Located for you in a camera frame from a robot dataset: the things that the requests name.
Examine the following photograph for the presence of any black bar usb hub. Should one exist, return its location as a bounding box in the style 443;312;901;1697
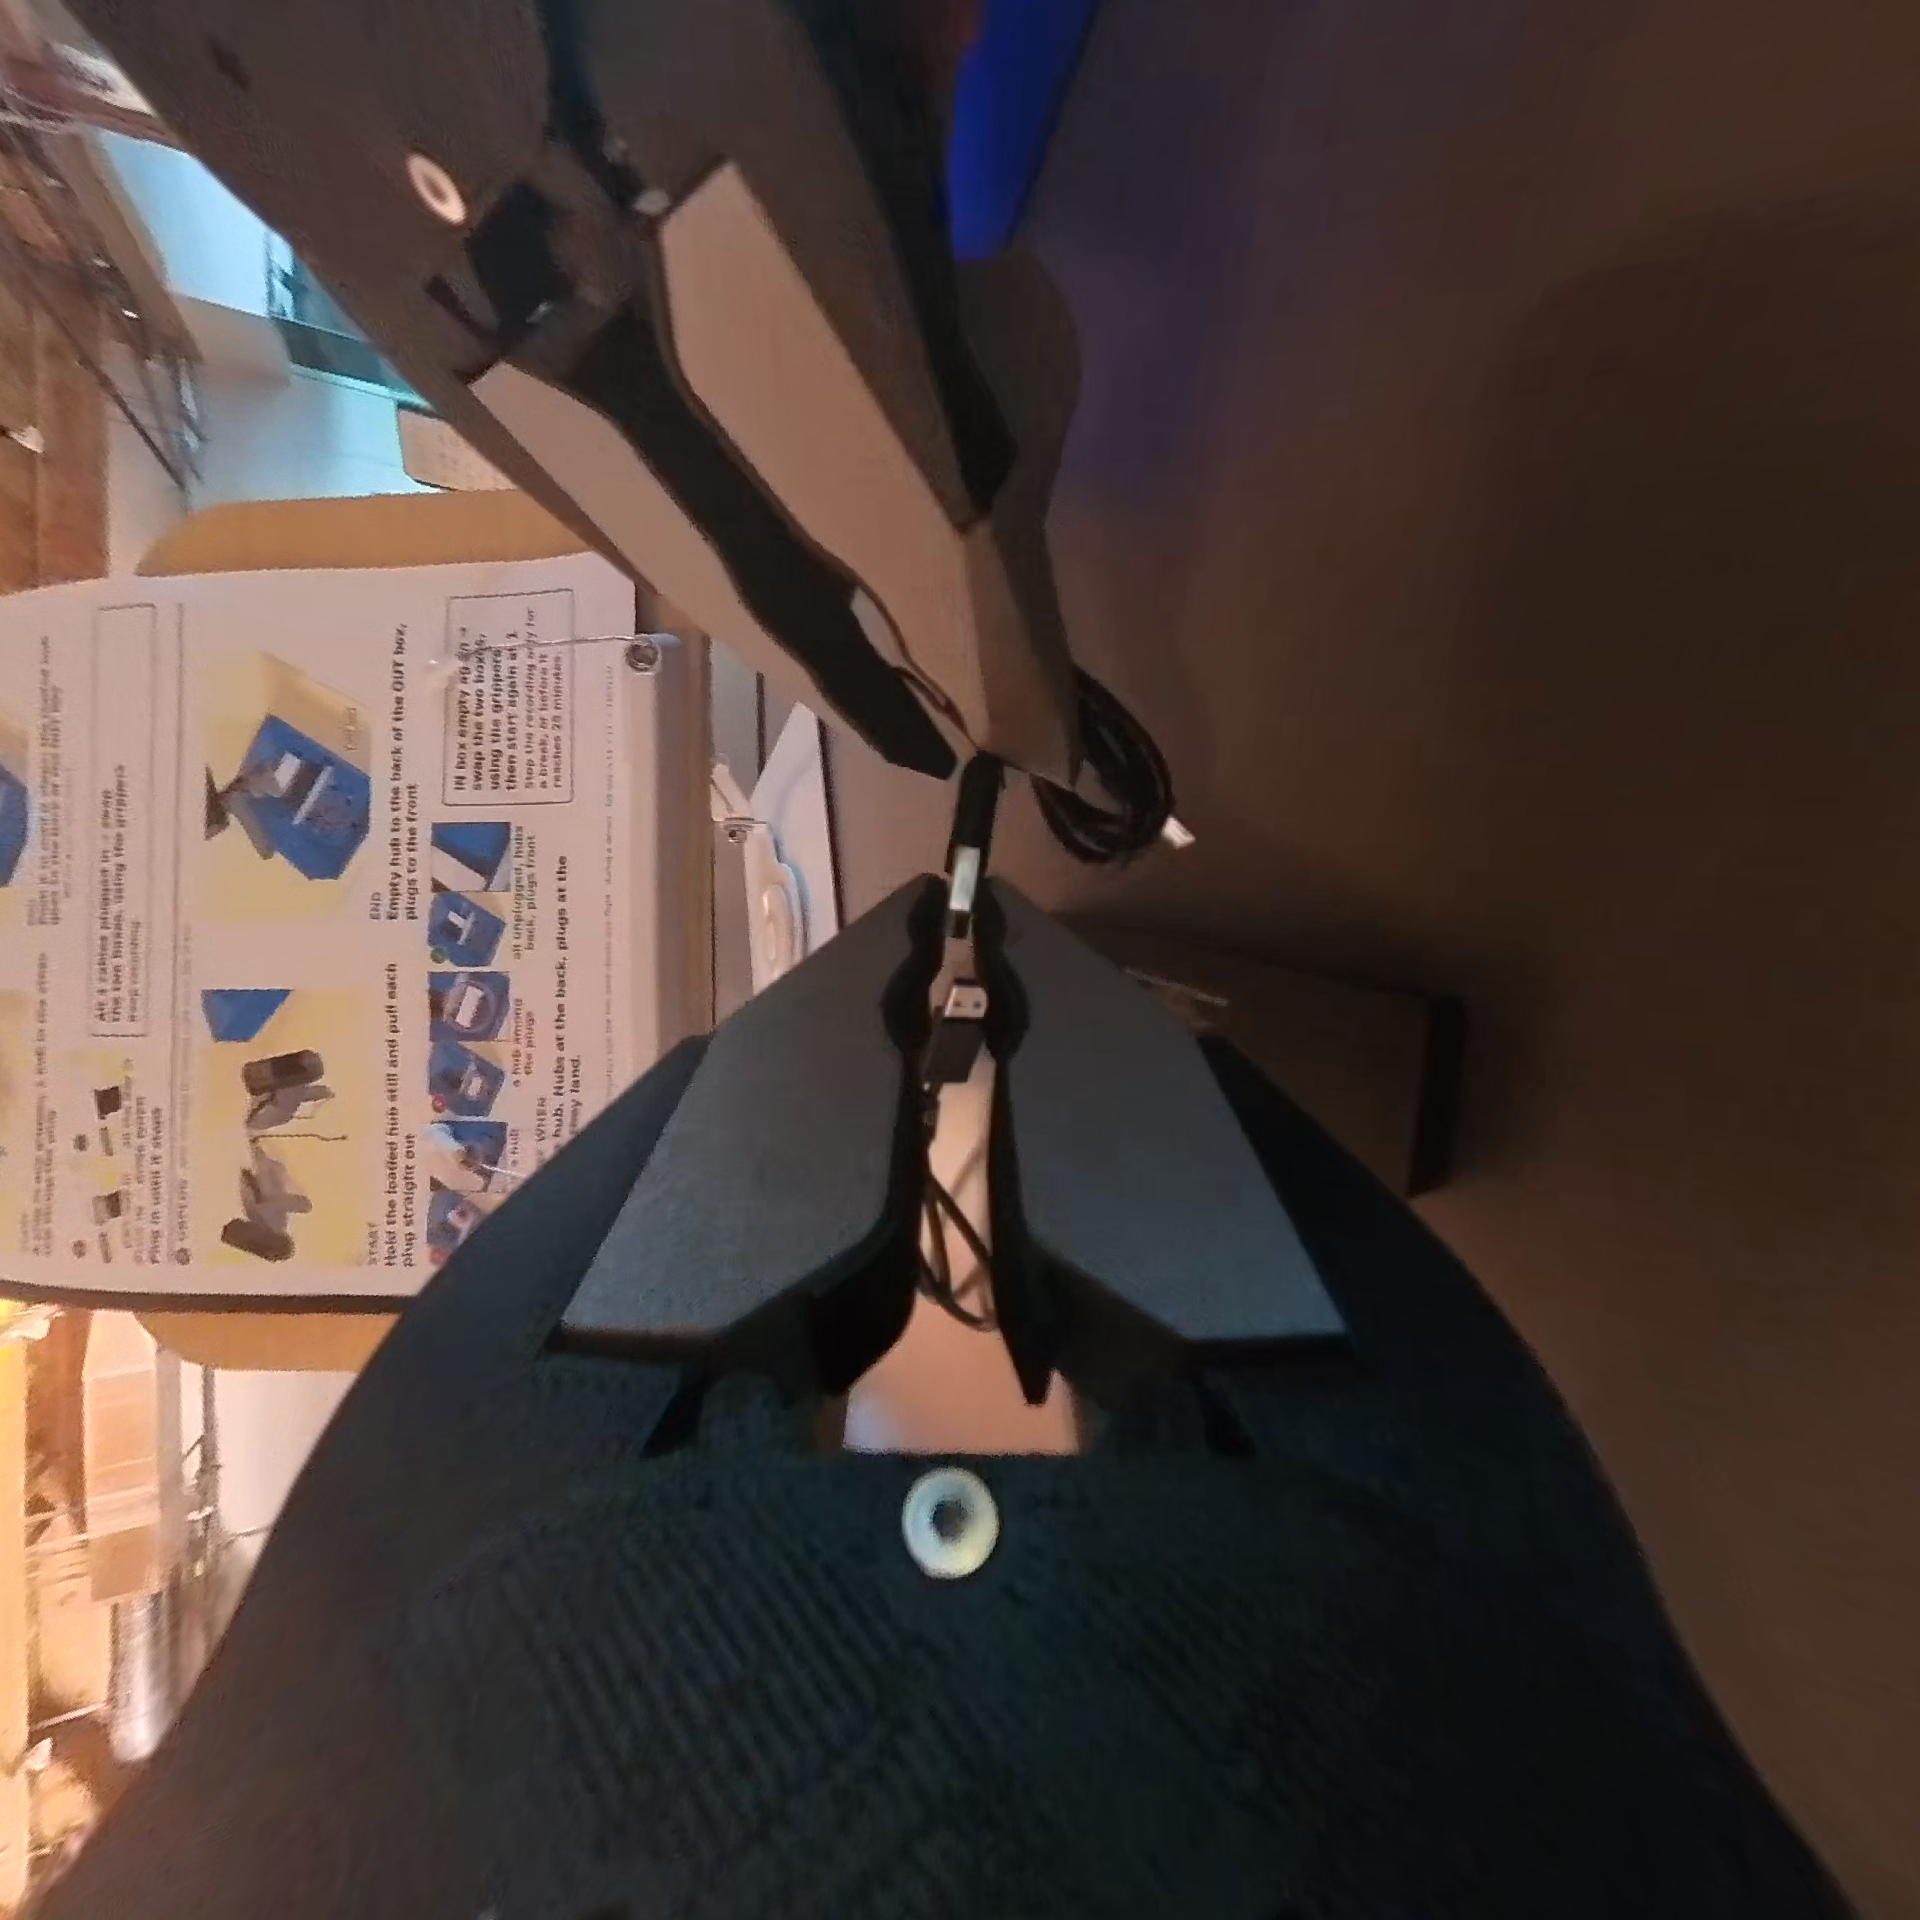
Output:
1049;914;1472;1197

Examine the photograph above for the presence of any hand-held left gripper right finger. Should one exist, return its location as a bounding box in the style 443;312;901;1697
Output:
977;872;1350;1401

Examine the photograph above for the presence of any blue plastic bin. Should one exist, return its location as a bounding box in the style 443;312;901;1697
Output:
940;0;1108;260

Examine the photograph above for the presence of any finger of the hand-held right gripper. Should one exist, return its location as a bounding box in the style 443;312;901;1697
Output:
658;160;1084;785
469;304;961;779

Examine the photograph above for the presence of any wooden display board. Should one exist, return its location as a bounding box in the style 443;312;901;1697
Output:
0;493;713;1372

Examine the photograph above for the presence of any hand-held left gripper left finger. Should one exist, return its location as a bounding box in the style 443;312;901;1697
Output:
555;872;940;1393

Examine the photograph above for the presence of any printed instruction sheet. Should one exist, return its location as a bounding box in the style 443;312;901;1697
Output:
0;554;638;1321

